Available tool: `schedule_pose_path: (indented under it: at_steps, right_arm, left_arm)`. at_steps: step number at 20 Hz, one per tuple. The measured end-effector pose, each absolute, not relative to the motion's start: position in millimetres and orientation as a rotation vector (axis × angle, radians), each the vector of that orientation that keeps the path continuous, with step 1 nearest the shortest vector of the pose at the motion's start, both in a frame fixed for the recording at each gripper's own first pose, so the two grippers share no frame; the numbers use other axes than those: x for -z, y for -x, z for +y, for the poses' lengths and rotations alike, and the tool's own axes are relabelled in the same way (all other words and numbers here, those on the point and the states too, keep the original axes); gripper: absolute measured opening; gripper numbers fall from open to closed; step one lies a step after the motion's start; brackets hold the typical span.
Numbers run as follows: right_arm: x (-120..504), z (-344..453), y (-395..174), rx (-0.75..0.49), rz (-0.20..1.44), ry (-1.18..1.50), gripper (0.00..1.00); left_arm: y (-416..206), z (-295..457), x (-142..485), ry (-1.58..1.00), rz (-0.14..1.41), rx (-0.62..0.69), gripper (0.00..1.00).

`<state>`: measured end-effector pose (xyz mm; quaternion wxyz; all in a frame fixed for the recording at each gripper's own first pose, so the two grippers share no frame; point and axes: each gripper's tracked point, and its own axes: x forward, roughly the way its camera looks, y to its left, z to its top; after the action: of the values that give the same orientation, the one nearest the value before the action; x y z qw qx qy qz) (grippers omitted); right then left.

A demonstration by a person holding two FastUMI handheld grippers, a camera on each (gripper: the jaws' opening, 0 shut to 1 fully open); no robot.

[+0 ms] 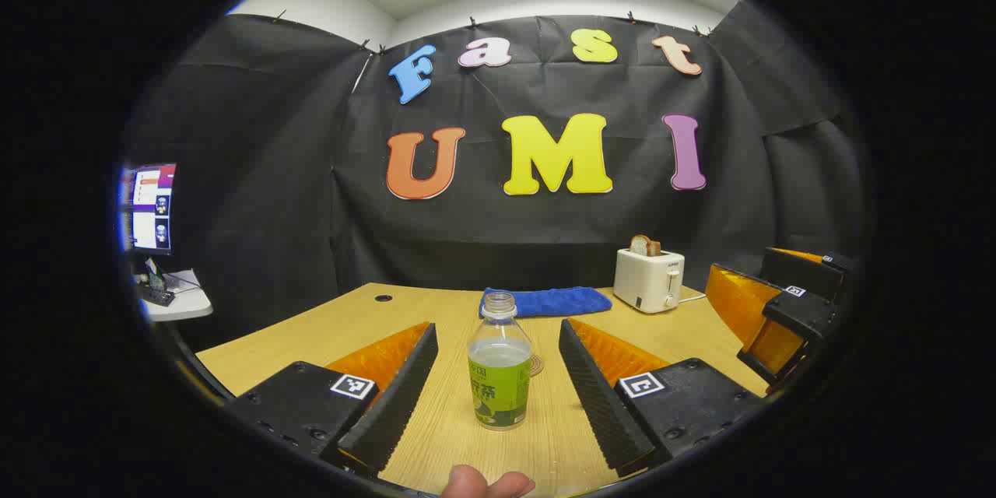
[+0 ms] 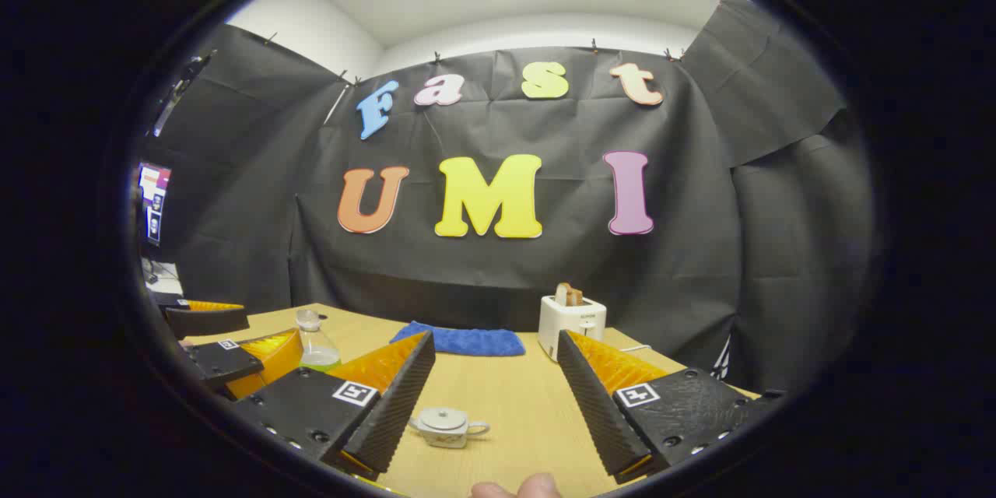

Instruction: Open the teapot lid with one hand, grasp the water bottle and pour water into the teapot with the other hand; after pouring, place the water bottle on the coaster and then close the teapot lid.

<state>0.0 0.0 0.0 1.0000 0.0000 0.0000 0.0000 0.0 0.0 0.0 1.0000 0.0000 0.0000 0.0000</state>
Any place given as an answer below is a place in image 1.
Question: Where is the dark small device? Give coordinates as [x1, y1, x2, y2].
[139, 258, 176, 307]

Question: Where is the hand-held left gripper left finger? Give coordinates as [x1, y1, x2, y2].
[224, 321, 440, 479]

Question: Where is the green label water bottle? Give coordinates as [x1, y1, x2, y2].
[468, 292, 533, 431]

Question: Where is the computer monitor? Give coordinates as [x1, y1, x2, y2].
[121, 163, 178, 254]

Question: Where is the blue towel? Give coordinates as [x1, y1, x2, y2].
[479, 286, 613, 320]

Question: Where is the white toaster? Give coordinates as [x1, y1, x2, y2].
[613, 247, 686, 314]

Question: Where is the white side table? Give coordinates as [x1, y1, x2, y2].
[136, 268, 213, 322]

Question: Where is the black backdrop cloth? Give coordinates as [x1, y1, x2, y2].
[128, 0, 864, 351]

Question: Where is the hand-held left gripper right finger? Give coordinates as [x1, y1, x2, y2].
[558, 317, 769, 479]

